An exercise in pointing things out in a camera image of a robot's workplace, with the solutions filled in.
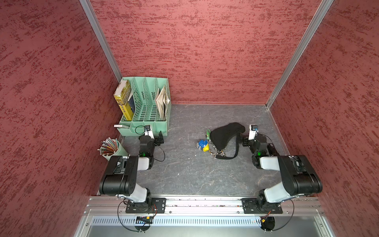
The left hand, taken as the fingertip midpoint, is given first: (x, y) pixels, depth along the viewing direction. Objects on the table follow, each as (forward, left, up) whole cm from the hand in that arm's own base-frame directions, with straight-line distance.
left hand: (154, 134), depth 93 cm
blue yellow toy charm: (-7, -32, -2) cm, 33 cm away
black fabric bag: (-1, -45, -2) cm, 45 cm away
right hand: (+1, -61, 0) cm, 61 cm away
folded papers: (+16, -6, +15) cm, 22 cm away
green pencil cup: (-13, +22, +5) cm, 26 cm away
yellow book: (+18, +20, +18) cm, 32 cm away
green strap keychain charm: (+3, -36, -6) cm, 36 cm away
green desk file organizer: (+27, +9, +14) cm, 32 cm away
